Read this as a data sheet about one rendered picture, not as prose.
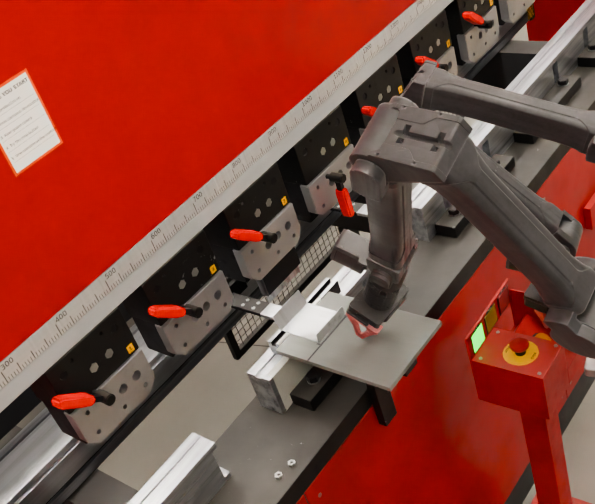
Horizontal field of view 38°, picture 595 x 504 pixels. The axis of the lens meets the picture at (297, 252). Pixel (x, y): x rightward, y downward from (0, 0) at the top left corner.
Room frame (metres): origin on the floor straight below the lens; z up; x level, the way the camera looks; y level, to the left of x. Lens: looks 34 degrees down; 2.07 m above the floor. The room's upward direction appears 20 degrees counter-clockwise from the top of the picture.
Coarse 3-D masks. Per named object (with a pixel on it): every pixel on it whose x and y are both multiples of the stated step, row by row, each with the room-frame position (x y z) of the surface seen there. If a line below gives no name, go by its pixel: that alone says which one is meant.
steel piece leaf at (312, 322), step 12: (300, 312) 1.36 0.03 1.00; (312, 312) 1.35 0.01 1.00; (324, 312) 1.34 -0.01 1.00; (336, 312) 1.30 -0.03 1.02; (288, 324) 1.34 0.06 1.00; (300, 324) 1.33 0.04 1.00; (312, 324) 1.32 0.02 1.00; (324, 324) 1.30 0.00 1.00; (300, 336) 1.29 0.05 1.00; (312, 336) 1.28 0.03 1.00; (324, 336) 1.27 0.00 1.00
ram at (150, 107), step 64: (0, 0) 1.13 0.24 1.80; (64, 0) 1.19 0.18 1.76; (128, 0) 1.25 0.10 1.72; (192, 0) 1.32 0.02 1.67; (256, 0) 1.41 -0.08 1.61; (320, 0) 1.51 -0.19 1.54; (384, 0) 1.62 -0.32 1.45; (448, 0) 1.77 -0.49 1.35; (0, 64) 1.10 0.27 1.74; (64, 64) 1.16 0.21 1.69; (128, 64) 1.22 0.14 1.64; (192, 64) 1.29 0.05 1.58; (256, 64) 1.38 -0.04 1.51; (320, 64) 1.48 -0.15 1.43; (64, 128) 1.13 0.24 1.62; (128, 128) 1.19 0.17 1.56; (192, 128) 1.26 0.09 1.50; (256, 128) 1.35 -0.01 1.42; (0, 192) 1.05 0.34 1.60; (64, 192) 1.10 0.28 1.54; (128, 192) 1.16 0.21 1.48; (192, 192) 1.23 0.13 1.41; (0, 256) 1.02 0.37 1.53; (64, 256) 1.07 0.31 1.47; (0, 320) 0.99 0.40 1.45
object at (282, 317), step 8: (296, 296) 1.39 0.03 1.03; (288, 304) 1.37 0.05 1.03; (296, 304) 1.38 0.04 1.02; (304, 304) 1.38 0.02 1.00; (280, 312) 1.35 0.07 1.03; (288, 312) 1.36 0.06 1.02; (296, 312) 1.37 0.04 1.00; (280, 320) 1.34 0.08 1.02; (288, 320) 1.35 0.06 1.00; (280, 328) 1.33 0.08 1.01
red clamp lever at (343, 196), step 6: (330, 174) 1.41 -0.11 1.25; (336, 174) 1.40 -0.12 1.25; (342, 174) 1.40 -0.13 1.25; (330, 180) 1.41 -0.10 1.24; (336, 180) 1.40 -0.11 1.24; (342, 180) 1.39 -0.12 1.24; (336, 186) 1.41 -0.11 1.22; (342, 186) 1.40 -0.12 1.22; (336, 192) 1.41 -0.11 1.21; (342, 192) 1.39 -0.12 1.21; (348, 192) 1.40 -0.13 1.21; (342, 198) 1.39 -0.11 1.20; (348, 198) 1.40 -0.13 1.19; (342, 204) 1.40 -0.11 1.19; (348, 204) 1.39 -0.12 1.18; (342, 210) 1.40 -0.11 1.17; (348, 210) 1.40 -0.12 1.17; (348, 216) 1.40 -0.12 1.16
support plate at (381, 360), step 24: (408, 312) 1.26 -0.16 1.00; (288, 336) 1.31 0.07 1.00; (336, 336) 1.26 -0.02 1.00; (384, 336) 1.22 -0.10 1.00; (408, 336) 1.19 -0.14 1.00; (432, 336) 1.18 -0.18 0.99; (312, 360) 1.22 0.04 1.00; (336, 360) 1.20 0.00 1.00; (360, 360) 1.18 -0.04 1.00; (384, 360) 1.15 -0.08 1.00; (408, 360) 1.13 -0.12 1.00; (384, 384) 1.10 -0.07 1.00
